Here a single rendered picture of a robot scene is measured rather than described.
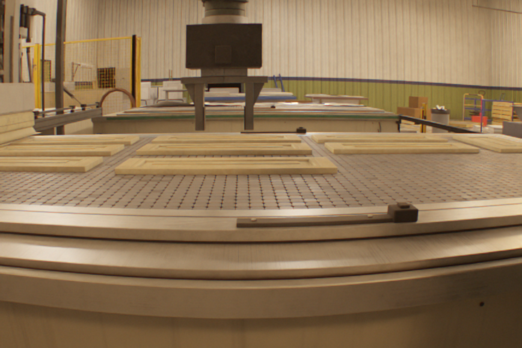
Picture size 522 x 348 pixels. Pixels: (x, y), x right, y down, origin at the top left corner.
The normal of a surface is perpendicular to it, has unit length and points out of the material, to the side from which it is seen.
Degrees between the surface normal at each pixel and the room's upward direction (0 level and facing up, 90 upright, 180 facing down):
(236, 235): 90
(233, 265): 0
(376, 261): 0
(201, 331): 90
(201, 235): 90
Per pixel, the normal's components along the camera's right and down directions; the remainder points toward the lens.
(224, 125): 0.04, 0.15
